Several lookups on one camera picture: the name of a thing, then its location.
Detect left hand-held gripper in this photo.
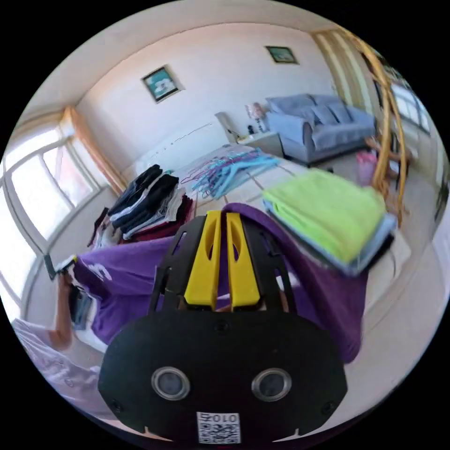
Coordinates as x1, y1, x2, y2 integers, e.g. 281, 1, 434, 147
67, 256, 93, 331

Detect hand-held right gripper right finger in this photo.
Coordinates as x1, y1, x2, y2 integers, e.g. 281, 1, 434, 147
226, 212, 262, 312

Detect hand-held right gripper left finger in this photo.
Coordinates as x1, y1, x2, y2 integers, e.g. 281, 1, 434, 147
184, 210, 222, 312

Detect purple long pants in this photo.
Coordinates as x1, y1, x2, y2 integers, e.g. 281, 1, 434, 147
74, 202, 369, 363

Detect person's left forearm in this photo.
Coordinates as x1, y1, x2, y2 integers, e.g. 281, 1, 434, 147
47, 298, 76, 353

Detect person's left hand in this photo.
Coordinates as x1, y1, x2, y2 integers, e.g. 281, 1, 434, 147
56, 271, 75, 304

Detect pile of dark clothes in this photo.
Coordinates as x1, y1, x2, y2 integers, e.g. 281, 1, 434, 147
88, 164, 195, 248

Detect pile of green and blue clothes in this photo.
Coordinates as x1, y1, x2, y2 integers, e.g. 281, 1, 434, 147
262, 168, 398, 277

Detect heap of blue clothes hangers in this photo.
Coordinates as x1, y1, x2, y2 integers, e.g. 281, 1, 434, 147
180, 147, 281, 200

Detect orange curtain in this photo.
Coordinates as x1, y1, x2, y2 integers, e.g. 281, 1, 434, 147
63, 106, 128, 196

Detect white side cabinet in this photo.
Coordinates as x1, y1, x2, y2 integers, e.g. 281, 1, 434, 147
215, 112, 284, 158

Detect pink bag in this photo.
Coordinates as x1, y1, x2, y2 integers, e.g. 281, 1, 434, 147
355, 150, 379, 186

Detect grey-blue sofa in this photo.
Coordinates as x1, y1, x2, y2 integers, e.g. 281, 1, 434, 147
264, 93, 377, 165

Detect window with white frame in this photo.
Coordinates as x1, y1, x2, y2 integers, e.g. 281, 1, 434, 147
0, 121, 106, 310

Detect large framed wall picture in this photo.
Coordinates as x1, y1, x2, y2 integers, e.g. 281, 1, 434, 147
141, 64, 185, 104

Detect rattan frame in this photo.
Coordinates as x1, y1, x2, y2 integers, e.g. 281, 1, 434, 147
343, 30, 414, 215

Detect small framed wall picture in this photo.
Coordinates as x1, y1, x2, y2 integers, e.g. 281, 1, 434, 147
265, 45, 299, 65

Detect window behind rattan frame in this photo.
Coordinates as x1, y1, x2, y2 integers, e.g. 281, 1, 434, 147
386, 67, 431, 136

